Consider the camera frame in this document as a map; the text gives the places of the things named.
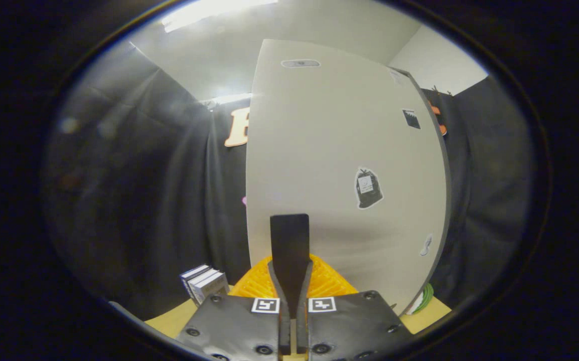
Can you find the ceiling light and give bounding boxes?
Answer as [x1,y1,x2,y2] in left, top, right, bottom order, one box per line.
[161,0,279,34]

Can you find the black backdrop cloth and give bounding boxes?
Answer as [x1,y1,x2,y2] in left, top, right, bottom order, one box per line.
[44,43,533,321]

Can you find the small grey white box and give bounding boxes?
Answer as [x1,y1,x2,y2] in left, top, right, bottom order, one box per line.
[189,270,230,306]
[180,264,212,297]

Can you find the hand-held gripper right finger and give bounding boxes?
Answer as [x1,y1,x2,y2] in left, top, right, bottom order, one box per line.
[290,215,413,361]

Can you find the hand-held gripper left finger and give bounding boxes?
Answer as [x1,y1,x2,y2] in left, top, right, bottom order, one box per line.
[177,215,291,361]

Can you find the green white striped object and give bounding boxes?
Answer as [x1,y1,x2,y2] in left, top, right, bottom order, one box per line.
[409,283,435,316]

